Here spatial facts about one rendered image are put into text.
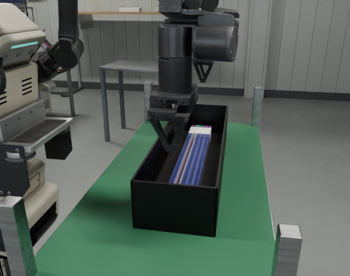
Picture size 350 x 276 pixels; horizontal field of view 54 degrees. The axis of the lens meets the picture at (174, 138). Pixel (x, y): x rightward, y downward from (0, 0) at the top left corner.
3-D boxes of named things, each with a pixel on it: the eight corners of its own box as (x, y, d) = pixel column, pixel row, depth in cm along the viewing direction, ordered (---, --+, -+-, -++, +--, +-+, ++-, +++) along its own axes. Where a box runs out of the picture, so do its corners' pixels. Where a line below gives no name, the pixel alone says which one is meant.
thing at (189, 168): (191, 133, 119) (191, 124, 118) (211, 134, 118) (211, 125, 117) (159, 217, 73) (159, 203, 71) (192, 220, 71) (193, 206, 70)
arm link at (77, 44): (48, 49, 116) (43, 55, 111) (68, 30, 112) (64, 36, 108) (69, 69, 120) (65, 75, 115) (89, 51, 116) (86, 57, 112)
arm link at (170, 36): (166, 17, 58) (151, 19, 53) (205, 18, 56) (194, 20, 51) (166, 58, 60) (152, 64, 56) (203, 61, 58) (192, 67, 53)
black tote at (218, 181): (178, 132, 123) (178, 102, 119) (226, 136, 120) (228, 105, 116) (132, 228, 71) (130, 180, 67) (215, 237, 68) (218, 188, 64)
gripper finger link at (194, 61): (214, 80, 114) (216, 51, 111) (212, 84, 108) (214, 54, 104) (194, 79, 115) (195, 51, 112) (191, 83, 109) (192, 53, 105)
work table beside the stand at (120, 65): (166, 148, 350) (165, 70, 320) (104, 141, 369) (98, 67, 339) (178, 133, 390) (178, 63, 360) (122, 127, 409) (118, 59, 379)
